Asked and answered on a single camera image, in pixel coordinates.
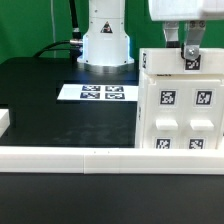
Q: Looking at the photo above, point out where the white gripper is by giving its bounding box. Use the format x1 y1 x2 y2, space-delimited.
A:
148 0 224 60

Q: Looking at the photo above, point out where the white cabinet top box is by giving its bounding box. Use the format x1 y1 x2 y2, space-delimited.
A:
139 48 224 75

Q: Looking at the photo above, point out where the white cabinet door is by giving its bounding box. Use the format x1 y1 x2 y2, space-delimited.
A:
183 79 224 149
145 81 183 149

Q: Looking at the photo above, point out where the white cabinet body box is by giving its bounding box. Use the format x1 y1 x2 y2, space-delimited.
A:
135 73 224 149

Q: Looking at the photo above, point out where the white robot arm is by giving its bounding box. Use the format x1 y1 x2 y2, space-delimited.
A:
78 0 224 73

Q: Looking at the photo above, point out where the white marker sheet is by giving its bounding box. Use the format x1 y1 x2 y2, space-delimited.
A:
57 84 138 102

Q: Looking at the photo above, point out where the white U-shaped fence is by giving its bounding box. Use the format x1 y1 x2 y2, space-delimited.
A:
0 108 224 175

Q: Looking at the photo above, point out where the black cable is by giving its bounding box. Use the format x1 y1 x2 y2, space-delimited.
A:
32 0 83 58

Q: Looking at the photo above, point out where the white cable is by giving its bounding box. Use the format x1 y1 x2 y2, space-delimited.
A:
49 0 56 58

